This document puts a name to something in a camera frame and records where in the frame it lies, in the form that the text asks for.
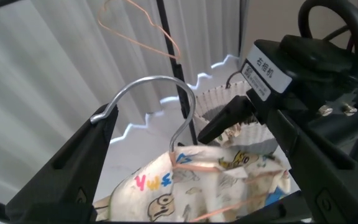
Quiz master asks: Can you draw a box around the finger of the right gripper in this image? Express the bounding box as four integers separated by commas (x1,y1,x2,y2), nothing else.
197,95,256,144

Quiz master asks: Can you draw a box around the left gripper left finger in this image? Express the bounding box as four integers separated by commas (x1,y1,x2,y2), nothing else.
4,104,119,223

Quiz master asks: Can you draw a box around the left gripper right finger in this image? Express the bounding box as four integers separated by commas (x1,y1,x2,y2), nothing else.
268,105,358,223

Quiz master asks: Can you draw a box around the cream printed garment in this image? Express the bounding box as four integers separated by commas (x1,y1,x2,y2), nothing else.
93,123,291,222

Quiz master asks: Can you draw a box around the pink clothes hanger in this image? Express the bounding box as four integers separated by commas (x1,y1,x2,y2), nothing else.
97,0,181,60
90,75,291,222

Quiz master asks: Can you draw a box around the white laundry basket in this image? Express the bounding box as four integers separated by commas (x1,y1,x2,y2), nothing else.
194,70,279,156

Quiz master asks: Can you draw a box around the black clothes rack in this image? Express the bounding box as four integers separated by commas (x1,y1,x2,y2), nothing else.
0,0,312,223

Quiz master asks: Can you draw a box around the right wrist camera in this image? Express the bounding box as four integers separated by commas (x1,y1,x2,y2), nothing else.
239,34,358,125

